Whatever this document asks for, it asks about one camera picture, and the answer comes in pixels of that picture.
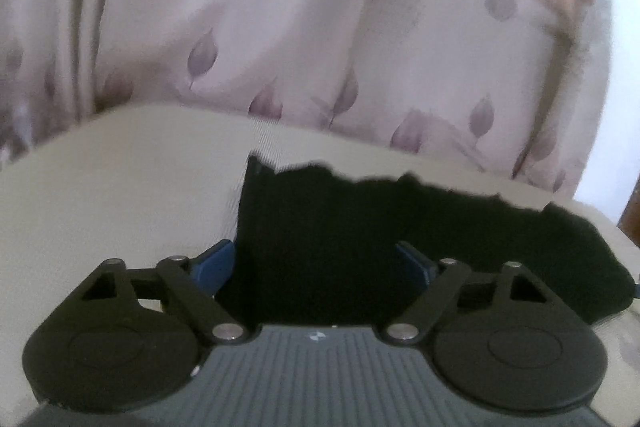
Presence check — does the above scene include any black small garment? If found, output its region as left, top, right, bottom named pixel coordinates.
left=217, top=156, right=634, bottom=326

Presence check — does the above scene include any beige mattress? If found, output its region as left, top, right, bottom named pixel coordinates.
left=1, top=105, right=639, bottom=426

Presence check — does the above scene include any leaf patterned pink curtain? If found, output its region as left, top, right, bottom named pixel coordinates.
left=1, top=0, right=611, bottom=196

